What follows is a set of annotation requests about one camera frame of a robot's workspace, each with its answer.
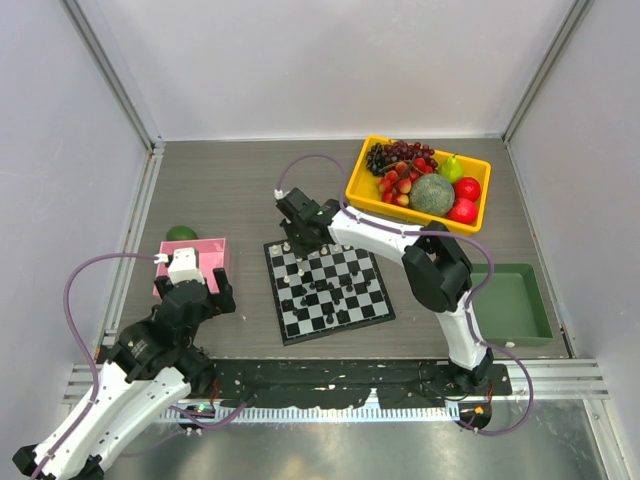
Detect red apple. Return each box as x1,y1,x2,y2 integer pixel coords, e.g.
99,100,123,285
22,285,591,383
453,177,482,202
447,198,478,225

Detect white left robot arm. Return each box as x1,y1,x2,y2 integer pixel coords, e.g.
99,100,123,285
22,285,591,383
12,268,236,479

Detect green plastic tray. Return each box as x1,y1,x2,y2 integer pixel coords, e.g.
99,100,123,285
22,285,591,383
473,263,554,347

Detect dark grape bunch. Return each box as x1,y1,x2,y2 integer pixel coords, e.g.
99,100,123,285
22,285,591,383
365,140,438,177

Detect black white chess board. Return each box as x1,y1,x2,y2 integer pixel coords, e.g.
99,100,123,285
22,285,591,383
263,240,396,346

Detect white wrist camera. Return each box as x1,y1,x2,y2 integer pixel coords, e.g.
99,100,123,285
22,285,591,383
154,247,205,285

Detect green netted melon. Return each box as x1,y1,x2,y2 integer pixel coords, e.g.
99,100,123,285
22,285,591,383
409,173,455,217

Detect green pear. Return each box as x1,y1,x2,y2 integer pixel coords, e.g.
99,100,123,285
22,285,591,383
438,154,465,184

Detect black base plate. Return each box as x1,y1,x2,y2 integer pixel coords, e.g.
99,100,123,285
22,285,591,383
189,359,512,410

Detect pink plastic box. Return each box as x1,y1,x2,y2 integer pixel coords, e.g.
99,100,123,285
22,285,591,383
159,238,231,293

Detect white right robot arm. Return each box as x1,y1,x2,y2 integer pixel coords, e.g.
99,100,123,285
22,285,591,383
274,188,494,394

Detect green lime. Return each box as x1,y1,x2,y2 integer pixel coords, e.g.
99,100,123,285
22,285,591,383
165,225,199,242

